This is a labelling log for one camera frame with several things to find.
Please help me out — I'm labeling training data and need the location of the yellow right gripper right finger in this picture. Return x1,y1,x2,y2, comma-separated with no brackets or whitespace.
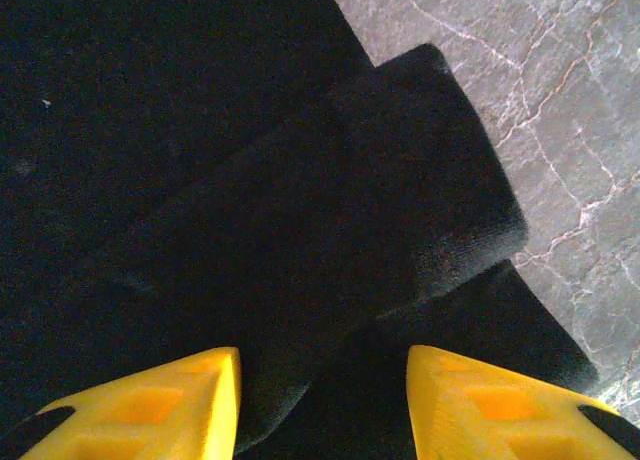
407,344,639,460

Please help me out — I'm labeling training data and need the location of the black t-shirt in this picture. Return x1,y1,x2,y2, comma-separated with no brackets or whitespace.
0,0,601,460

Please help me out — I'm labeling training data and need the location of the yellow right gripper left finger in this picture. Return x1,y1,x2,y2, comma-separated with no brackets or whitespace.
19,347,242,460

